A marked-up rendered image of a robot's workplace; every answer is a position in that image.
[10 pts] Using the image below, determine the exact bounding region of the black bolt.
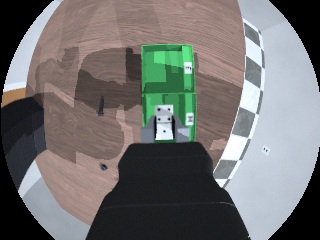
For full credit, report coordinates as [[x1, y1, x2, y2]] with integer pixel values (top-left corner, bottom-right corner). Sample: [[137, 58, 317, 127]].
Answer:
[[98, 99, 104, 116]]

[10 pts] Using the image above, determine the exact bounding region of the green divided tray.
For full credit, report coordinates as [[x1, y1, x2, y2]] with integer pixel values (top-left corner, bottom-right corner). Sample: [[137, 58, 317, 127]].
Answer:
[[142, 44, 197, 141]]

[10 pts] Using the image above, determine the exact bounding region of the white domino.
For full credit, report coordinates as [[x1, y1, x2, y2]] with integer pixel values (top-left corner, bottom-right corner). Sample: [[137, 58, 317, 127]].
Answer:
[[155, 105, 173, 140]]

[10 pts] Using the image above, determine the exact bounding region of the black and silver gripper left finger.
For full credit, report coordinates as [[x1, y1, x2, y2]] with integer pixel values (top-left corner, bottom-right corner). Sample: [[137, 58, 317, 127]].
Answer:
[[140, 115, 157, 143]]

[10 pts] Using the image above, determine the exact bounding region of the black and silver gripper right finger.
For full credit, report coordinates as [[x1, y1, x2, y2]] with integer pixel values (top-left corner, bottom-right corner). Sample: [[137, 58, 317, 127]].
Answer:
[[172, 115, 190, 142]]

